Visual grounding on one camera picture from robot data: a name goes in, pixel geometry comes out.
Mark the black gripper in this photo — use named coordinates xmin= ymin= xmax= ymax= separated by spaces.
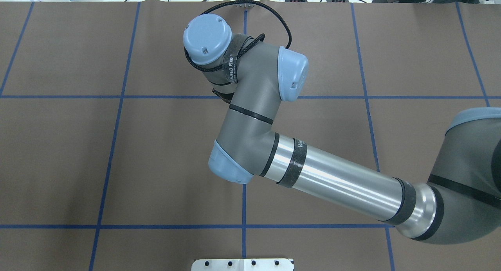
xmin=211 ymin=88 xmax=234 ymax=104

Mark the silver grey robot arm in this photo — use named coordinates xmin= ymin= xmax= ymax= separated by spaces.
xmin=183 ymin=13 xmax=501 ymax=244

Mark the black braided cable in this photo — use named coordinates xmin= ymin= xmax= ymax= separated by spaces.
xmin=184 ymin=0 xmax=292 ymax=73

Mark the white pedestal column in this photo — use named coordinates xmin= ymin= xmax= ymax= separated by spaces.
xmin=191 ymin=258 xmax=295 ymax=271

